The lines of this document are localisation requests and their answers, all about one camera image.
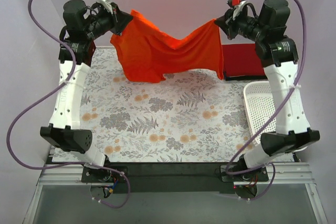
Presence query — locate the orange t-shirt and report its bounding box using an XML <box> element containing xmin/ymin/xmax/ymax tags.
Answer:
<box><xmin>110</xmin><ymin>10</ymin><xmax>224</xmax><ymax>83</ymax></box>

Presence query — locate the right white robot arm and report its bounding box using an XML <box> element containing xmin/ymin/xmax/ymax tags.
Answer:
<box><xmin>215</xmin><ymin>0</ymin><xmax>320</xmax><ymax>181</ymax></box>

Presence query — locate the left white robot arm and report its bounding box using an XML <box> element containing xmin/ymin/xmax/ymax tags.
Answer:
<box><xmin>40</xmin><ymin>0</ymin><xmax>133</xmax><ymax>182</ymax></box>

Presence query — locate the folded dark red t-shirt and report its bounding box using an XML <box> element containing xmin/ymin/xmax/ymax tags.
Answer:
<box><xmin>222</xmin><ymin>44</ymin><xmax>267</xmax><ymax>80</ymax></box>

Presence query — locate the folded blue t-shirt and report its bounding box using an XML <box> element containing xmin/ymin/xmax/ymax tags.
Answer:
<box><xmin>223</xmin><ymin>71</ymin><xmax>229</xmax><ymax>81</ymax></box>

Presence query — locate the white perforated plastic basket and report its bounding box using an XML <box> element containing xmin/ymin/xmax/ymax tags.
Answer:
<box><xmin>243</xmin><ymin>81</ymin><xmax>310</xmax><ymax>153</ymax></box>

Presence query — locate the floral patterned table mat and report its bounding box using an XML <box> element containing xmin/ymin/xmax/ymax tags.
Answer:
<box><xmin>51</xmin><ymin>46</ymin><xmax>295</xmax><ymax>163</ymax></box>

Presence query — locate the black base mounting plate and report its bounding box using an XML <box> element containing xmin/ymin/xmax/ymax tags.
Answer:
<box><xmin>80</xmin><ymin>161</ymin><xmax>270</xmax><ymax>194</ymax></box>

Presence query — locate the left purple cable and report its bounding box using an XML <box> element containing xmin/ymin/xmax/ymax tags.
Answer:
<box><xmin>6</xmin><ymin>0</ymin><xmax>131</xmax><ymax>209</ymax></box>

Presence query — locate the aluminium frame rail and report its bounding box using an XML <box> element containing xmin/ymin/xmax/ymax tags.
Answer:
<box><xmin>24</xmin><ymin>163</ymin><xmax>328</xmax><ymax>223</ymax></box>

